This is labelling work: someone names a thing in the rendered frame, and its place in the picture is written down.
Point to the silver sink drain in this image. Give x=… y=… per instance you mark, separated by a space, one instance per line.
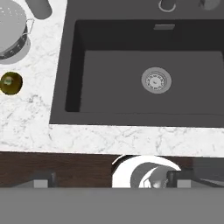
x=156 y=80

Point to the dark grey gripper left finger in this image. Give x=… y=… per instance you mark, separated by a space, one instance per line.
x=43 y=178

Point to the white and grey round thing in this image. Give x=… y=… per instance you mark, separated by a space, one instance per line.
x=124 y=175

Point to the brown green kiwi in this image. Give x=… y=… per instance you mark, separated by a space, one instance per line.
x=11 y=83

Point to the grey sink faucet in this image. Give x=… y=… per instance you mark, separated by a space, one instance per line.
x=167 y=4

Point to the grey cylinder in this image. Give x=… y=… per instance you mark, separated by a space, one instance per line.
x=39 y=8

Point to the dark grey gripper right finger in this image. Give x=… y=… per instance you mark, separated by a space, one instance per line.
x=175 y=177

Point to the dark brown wooden cupboard front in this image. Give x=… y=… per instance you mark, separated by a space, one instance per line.
x=78 y=170

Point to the dark grey sink basin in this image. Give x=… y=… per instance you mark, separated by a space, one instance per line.
x=122 y=96

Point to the silver metal colander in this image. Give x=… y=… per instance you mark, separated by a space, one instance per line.
x=10 y=26

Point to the dark grey appliance front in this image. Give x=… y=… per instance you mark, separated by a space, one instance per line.
x=208 y=169

